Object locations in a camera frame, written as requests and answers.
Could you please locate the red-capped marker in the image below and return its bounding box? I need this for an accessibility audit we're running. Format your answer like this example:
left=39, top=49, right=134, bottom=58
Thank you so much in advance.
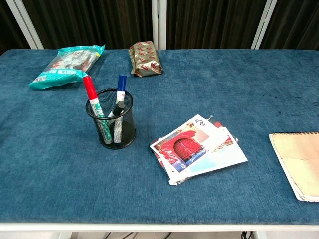
left=82, top=75, right=113, bottom=145

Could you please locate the black mesh pen holder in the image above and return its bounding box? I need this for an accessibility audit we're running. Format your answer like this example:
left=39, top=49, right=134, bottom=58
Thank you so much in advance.
left=85, top=88, right=137, bottom=150

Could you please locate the black marker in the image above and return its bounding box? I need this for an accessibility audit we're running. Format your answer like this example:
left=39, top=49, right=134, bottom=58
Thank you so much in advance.
left=107, top=101, right=125, bottom=118

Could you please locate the blue and white marker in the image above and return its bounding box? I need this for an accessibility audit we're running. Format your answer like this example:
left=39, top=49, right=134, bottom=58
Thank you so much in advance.
left=113, top=74, right=128, bottom=144

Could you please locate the red gate postcard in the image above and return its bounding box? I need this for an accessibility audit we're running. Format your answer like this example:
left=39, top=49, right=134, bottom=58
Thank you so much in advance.
left=149, top=114, right=230, bottom=175

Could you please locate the gold foil wrapped package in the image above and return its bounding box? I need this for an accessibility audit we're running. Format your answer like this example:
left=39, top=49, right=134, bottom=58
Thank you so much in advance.
left=128, top=41, right=164, bottom=77

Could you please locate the postcard pile underneath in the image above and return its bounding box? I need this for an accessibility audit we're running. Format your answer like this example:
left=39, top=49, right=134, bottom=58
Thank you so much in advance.
left=153, top=115, right=240, bottom=186

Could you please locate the white pale-blue postcard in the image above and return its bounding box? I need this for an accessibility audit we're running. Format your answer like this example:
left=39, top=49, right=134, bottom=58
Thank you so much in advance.
left=168, top=126, right=248, bottom=184

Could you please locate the blue plush table cloth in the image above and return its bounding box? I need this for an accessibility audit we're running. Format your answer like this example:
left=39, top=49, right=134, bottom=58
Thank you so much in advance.
left=0, top=49, right=319, bottom=226

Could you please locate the teal plastic snack bag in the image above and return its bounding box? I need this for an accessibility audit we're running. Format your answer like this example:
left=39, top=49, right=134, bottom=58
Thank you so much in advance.
left=28, top=44, right=106, bottom=91

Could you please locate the dark ribbed curtain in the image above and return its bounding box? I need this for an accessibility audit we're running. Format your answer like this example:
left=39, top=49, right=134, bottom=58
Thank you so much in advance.
left=0, top=0, right=319, bottom=57

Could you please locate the beige spiral notebook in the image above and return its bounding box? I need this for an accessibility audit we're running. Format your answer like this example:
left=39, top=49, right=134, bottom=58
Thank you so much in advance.
left=268, top=131, right=319, bottom=203

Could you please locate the white upright frame post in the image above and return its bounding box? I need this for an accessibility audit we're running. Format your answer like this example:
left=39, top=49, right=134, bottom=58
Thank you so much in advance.
left=151, top=0, right=167, bottom=50

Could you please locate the white slanted frame post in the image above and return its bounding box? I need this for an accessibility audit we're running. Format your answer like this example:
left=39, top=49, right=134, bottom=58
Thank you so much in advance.
left=250, top=0, right=278, bottom=50
left=4, top=0, right=45, bottom=50

